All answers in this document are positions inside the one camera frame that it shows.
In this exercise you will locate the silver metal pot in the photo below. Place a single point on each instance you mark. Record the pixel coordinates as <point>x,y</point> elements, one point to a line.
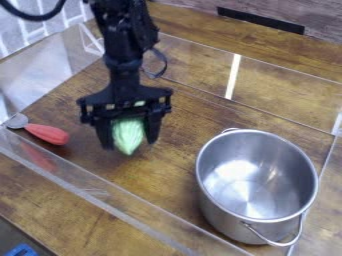
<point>258,184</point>

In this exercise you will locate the blue object at corner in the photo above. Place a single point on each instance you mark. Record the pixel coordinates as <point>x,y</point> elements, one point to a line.
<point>22,250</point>

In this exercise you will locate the clear acrylic corner bracket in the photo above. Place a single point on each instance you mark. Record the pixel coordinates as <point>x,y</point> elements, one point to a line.
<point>93,44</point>

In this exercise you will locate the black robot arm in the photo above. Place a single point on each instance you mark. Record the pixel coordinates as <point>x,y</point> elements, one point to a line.
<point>130,35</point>

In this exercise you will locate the red handled metal spatula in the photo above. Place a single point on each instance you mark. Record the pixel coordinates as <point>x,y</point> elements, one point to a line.
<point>49,133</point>

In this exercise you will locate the green bitter gourd toy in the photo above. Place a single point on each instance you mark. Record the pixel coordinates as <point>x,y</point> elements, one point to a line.
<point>129,134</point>

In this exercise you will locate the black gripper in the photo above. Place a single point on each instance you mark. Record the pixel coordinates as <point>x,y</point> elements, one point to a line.
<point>125,99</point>

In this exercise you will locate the clear acrylic barrier panel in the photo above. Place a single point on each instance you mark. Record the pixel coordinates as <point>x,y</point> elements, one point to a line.
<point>149,218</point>

